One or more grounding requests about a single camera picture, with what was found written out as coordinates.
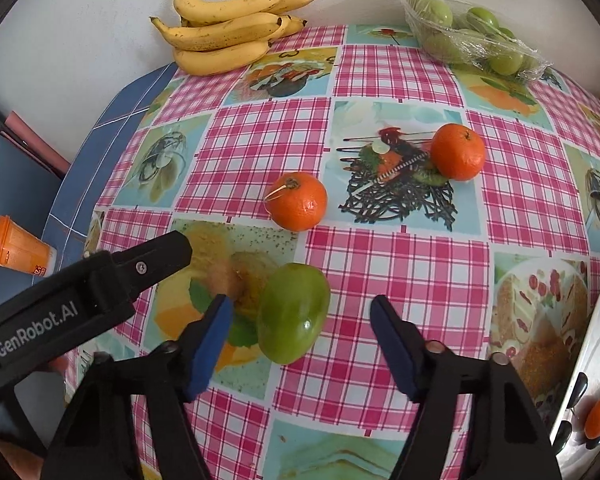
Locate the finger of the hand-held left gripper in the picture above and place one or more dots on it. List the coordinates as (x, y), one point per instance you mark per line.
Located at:
(155, 260)

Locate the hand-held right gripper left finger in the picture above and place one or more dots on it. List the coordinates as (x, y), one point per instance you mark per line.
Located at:
(210, 350)

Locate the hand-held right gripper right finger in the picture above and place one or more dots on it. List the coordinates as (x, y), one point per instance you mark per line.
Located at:
(395, 355)

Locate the brown kiwi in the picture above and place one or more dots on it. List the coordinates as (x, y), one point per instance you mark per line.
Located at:
(225, 280)

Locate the large green mango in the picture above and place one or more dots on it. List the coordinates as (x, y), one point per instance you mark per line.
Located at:
(292, 310)

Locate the orange plastic cup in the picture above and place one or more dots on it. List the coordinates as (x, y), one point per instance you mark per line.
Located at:
(17, 252)

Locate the blue checked cloth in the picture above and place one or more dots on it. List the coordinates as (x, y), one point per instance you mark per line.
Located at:
(105, 125)

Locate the tangerine with stem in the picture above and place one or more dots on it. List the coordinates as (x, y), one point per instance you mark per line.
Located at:
(297, 201)

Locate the pink flat board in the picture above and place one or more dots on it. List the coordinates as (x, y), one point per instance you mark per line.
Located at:
(35, 144)

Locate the pink checked printed tablecloth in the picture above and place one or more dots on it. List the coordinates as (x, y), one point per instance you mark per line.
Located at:
(280, 130)

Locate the yellow banana bunch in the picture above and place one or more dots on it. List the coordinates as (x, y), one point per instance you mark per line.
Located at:
(220, 35)

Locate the clear bag of green plums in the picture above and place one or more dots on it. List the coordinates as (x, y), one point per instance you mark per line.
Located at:
(455, 35)

